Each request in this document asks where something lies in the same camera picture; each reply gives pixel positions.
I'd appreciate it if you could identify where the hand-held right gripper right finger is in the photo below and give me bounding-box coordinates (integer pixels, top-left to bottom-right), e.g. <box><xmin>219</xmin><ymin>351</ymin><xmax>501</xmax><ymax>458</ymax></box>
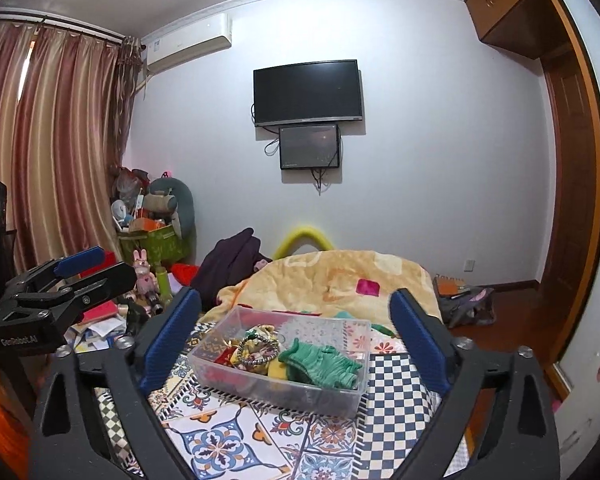
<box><xmin>390</xmin><ymin>287</ymin><xmax>558</xmax><ymax>480</ymax></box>

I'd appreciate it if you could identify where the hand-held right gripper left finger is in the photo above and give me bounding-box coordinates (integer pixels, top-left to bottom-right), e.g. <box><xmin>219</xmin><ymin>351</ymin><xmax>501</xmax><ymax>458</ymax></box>
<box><xmin>32</xmin><ymin>287</ymin><xmax>202</xmax><ymax>480</ymax></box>

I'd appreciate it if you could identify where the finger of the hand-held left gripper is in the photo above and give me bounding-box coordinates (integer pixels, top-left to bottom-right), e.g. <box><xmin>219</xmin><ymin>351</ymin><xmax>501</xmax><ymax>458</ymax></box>
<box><xmin>2</xmin><ymin>246</ymin><xmax>106</xmax><ymax>294</ymax></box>
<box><xmin>7</xmin><ymin>261</ymin><xmax>137</xmax><ymax>312</ymax></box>

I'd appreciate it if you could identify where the floral fabric pouch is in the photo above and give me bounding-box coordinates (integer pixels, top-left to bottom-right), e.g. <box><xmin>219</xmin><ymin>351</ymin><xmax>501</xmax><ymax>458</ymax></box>
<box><xmin>232</xmin><ymin>325</ymin><xmax>282</xmax><ymax>377</ymax></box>

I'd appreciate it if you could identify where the beaded bracelet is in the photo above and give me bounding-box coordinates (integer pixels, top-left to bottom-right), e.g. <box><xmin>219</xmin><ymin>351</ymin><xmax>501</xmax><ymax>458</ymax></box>
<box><xmin>237</xmin><ymin>337</ymin><xmax>282</xmax><ymax>369</ymax></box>

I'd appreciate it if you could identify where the green knitted cloth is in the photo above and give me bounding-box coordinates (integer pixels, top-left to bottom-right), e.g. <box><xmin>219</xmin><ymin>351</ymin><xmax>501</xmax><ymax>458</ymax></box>
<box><xmin>279</xmin><ymin>338</ymin><xmax>364</xmax><ymax>391</ymax></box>

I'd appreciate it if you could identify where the clear plastic storage box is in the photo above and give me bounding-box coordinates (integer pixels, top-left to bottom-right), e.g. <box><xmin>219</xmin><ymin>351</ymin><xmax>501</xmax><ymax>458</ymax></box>
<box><xmin>187</xmin><ymin>306</ymin><xmax>372</xmax><ymax>419</ymax></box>

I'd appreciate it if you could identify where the red box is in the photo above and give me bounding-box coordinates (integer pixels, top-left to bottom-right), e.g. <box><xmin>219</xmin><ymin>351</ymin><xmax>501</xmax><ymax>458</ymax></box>
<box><xmin>82</xmin><ymin>251</ymin><xmax>124</xmax><ymax>281</ymax></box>

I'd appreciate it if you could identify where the red book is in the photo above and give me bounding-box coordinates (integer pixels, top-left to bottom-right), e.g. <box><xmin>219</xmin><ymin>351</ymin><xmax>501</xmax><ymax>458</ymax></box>
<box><xmin>80</xmin><ymin>300</ymin><xmax>119</xmax><ymax>327</ymax></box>

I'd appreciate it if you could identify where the pink rabbit toy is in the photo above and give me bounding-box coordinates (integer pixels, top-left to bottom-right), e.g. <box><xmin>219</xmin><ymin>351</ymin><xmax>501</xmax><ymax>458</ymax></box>
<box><xmin>132</xmin><ymin>249</ymin><xmax>160</xmax><ymax>295</ymax></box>

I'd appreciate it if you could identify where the pile of papers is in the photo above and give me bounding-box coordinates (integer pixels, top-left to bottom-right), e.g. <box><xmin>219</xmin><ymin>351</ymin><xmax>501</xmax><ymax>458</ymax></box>
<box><xmin>64</xmin><ymin>305</ymin><xmax>132</xmax><ymax>357</ymax></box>

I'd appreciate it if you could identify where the green storage bag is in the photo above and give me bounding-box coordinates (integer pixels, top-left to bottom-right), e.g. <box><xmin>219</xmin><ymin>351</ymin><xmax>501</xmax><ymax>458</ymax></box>
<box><xmin>117</xmin><ymin>224</ymin><xmax>186</xmax><ymax>267</ymax></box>

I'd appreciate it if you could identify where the grey bag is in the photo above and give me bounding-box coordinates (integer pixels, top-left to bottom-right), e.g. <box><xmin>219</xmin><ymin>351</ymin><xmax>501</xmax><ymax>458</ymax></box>
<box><xmin>436</xmin><ymin>275</ymin><xmax>499</xmax><ymax>329</ymax></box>

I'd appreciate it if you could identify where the dark purple jacket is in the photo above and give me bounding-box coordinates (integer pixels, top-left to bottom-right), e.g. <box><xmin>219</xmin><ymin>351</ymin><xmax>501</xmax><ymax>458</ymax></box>
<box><xmin>196</xmin><ymin>227</ymin><xmax>274</xmax><ymax>312</ymax></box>

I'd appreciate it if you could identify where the orange plastic object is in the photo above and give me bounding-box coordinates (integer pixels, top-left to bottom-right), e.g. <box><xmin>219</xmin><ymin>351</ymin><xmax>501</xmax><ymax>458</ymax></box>
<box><xmin>0</xmin><ymin>390</ymin><xmax>32</xmax><ymax>480</ymax></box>

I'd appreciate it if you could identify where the grey-green plush toy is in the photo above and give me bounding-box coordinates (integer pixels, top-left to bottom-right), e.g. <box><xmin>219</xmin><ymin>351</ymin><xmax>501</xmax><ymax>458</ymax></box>
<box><xmin>147</xmin><ymin>176</ymin><xmax>197</xmax><ymax>242</ymax></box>

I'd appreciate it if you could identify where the patterned tile-print bed sheet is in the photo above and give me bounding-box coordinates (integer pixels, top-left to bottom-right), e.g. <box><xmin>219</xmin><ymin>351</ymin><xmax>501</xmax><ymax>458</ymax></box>
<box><xmin>95</xmin><ymin>310</ymin><xmax>481</xmax><ymax>480</ymax></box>

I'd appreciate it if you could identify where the yellow fleece blanket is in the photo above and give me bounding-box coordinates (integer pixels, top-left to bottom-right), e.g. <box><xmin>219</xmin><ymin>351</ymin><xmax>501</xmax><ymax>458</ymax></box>
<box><xmin>202</xmin><ymin>249</ymin><xmax>444</xmax><ymax>332</ymax></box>

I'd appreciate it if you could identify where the striped pink curtain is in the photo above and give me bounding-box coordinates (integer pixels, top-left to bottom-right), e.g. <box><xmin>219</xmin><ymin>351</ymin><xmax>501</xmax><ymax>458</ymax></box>
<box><xmin>0</xmin><ymin>7</ymin><xmax>147</xmax><ymax>273</ymax></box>

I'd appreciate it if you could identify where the brown wooden door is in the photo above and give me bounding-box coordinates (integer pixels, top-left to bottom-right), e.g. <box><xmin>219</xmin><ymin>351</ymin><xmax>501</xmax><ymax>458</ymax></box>
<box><xmin>539</xmin><ymin>55</ymin><xmax>600</xmax><ymax>368</ymax></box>

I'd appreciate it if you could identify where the white air conditioner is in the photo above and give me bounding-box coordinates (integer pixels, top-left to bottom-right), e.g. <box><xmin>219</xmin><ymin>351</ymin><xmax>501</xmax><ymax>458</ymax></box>
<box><xmin>142</xmin><ymin>12</ymin><xmax>233</xmax><ymax>74</ymax></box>

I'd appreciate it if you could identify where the small black wall monitor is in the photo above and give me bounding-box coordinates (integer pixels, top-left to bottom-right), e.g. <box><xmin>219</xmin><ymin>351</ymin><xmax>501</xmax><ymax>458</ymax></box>
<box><xmin>279</xmin><ymin>122</ymin><xmax>341</xmax><ymax>171</ymax></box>

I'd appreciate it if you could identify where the black wall television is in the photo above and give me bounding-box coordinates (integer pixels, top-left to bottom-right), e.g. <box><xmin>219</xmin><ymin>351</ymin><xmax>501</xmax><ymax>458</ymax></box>
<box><xmin>252</xmin><ymin>59</ymin><xmax>365</xmax><ymax>129</ymax></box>

